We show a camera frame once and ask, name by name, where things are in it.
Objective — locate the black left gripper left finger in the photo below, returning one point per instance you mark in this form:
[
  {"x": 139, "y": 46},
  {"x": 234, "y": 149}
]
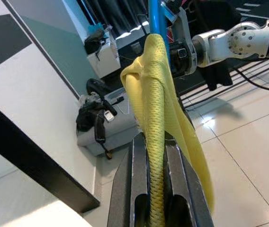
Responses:
[{"x": 125, "y": 189}]

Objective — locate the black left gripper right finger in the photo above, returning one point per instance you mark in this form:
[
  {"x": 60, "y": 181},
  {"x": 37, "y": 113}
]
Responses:
[{"x": 179, "y": 179}]

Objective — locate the blue plastic clothes hanger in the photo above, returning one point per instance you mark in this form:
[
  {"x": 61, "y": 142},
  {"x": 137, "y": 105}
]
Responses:
[{"x": 154, "y": 19}]

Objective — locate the yellow mesh shirt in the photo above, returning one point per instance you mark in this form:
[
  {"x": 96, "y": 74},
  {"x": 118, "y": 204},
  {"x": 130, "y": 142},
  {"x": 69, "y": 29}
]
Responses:
[{"x": 155, "y": 106}]

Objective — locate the grey storage box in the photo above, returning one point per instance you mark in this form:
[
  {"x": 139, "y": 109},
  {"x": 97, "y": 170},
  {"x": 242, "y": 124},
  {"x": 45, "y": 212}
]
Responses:
[{"x": 120, "y": 132}]

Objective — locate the dark pleated curtain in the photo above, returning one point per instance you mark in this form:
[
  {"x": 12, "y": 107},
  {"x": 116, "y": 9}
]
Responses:
[{"x": 125, "y": 14}]

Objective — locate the small white device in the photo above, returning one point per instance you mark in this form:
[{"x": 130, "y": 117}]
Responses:
[{"x": 109, "y": 116}]

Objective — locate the teal bag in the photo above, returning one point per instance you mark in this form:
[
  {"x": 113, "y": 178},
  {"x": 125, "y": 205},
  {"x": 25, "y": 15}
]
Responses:
[{"x": 95, "y": 27}]

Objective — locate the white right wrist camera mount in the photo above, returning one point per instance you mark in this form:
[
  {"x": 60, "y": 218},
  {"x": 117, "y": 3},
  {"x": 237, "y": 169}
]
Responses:
[{"x": 184, "y": 28}]

